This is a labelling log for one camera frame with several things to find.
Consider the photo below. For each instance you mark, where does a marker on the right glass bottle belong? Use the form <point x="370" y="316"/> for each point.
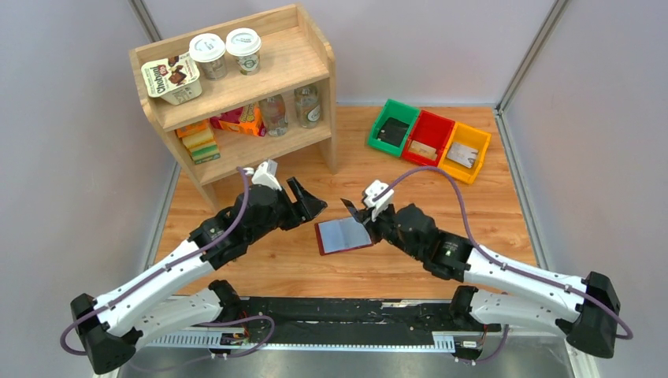
<point x="307" y="105"/>

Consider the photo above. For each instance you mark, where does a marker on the red plastic bin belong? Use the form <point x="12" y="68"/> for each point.
<point x="430" y="129"/>

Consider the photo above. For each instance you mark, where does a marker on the black card in green bin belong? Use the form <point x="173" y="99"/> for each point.
<point x="393" y="132"/>

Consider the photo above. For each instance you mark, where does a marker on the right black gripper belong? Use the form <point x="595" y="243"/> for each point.
<point x="375" y="227"/>

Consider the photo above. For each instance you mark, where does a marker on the stacked yellow green sponges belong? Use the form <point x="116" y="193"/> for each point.
<point x="199" y="141"/>

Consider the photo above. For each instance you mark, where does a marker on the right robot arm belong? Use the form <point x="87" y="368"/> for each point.
<point x="495" y="289"/>

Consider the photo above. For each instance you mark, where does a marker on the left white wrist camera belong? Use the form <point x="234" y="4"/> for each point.
<point x="264" y="174"/>

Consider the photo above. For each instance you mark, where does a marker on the glass bottle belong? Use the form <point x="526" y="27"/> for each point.
<point x="274" y="115"/>
<point x="307" y="105"/>

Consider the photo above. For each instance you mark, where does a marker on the green plastic bin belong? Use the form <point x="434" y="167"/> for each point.
<point x="400" y="111"/>

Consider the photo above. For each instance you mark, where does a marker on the Chobani yogurt cup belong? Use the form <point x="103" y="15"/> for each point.
<point x="174" y="79"/>

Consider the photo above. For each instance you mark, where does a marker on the white-lidded coffee cup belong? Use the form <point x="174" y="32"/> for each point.
<point x="208" y="51"/>
<point x="244" y="45"/>

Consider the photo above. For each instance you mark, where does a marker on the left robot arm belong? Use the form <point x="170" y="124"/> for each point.
<point x="113" y="326"/>

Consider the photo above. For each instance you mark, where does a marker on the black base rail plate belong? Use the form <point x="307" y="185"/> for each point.
<point x="356" y="324"/>

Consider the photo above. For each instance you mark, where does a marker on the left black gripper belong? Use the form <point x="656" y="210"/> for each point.
<point x="292" y="202"/>

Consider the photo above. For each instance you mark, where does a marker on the tan card in red bin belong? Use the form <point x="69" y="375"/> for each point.
<point x="422" y="150"/>

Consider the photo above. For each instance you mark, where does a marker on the yellow plastic bin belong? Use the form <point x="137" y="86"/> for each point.
<point x="469" y="136"/>

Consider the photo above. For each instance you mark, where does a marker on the silver card in yellow bin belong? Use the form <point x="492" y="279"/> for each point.
<point x="462" y="154"/>

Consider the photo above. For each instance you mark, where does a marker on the orange pink snack box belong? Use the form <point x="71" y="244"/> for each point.
<point x="245" y="120"/>

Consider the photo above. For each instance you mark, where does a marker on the left white-lidded coffee cup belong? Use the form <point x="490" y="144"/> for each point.
<point x="208" y="51"/>

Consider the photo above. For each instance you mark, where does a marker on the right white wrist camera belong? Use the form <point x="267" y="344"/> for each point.
<point x="377" y="197"/>

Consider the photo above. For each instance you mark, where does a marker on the wooden two-tier shelf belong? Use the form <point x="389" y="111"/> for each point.
<point x="294" y="53"/>

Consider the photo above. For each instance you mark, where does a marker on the red leather card holder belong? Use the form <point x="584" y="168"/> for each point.
<point x="341" y="235"/>

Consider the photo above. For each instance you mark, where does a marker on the left glass bottle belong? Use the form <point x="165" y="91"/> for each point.
<point x="274" y="115"/>

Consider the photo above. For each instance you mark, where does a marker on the right white-lidded coffee cup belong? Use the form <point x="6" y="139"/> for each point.
<point x="244" y="45"/>

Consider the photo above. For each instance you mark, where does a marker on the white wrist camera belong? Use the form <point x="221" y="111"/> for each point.
<point x="377" y="197"/>
<point x="264" y="174"/>

